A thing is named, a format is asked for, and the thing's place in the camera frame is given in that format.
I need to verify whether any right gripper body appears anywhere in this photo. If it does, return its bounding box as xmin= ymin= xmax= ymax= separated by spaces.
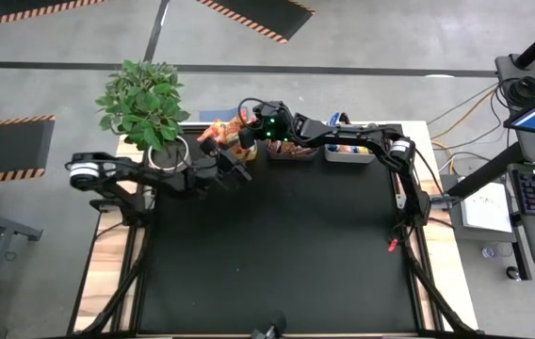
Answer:
xmin=247 ymin=100 xmax=304 ymax=143

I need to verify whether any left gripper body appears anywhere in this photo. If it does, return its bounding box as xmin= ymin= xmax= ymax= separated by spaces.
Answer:
xmin=186 ymin=137 xmax=224 ymax=199

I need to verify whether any red Maruchan noodle pack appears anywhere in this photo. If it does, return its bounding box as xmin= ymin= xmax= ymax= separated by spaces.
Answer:
xmin=290 ymin=140 xmax=318 ymax=156
xmin=269 ymin=139 xmax=292 ymax=156

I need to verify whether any yellow-green plastic bin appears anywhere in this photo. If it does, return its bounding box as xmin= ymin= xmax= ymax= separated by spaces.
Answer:
xmin=200 ymin=125 xmax=256 ymax=166

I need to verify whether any grey translucent plastic bin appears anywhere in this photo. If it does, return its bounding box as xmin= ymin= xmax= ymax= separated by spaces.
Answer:
xmin=265 ymin=136 xmax=320 ymax=163

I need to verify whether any white plant pot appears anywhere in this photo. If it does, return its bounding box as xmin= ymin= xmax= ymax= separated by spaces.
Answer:
xmin=147 ymin=135 xmax=192 ymax=173

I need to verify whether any black table mat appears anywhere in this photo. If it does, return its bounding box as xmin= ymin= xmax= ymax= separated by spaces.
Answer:
xmin=136 ymin=125 xmax=418 ymax=336

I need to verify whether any white plastic bin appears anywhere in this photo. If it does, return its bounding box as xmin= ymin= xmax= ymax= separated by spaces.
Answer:
xmin=322 ymin=140 xmax=377 ymax=165

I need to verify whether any green leafy plant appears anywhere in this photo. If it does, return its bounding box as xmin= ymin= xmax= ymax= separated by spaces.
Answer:
xmin=95 ymin=58 xmax=192 ymax=152

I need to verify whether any black cylindrical device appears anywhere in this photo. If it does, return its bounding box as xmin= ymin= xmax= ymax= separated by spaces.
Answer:
xmin=250 ymin=309 xmax=288 ymax=339

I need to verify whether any black diagonal desk bar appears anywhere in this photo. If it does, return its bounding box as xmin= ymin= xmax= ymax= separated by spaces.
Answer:
xmin=446 ymin=140 xmax=526 ymax=199

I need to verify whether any white printed sheet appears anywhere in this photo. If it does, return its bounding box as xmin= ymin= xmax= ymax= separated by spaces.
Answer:
xmin=460 ymin=181 xmax=514 ymax=234

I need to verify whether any grey box device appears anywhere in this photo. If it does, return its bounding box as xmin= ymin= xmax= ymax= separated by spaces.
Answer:
xmin=494 ymin=52 xmax=535 ymax=95

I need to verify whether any clear plastic cup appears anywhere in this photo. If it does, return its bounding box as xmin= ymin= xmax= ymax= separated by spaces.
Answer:
xmin=480 ymin=242 xmax=502 ymax=260

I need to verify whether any yellow cable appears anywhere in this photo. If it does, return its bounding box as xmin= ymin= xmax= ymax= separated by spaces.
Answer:
xmin=430 ymin=87 xmax=499 ymax=142

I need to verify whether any coiled black cable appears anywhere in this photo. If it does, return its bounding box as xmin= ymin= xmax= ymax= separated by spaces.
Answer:
xmin=502 ymin=74 xmax=535 ymax=109

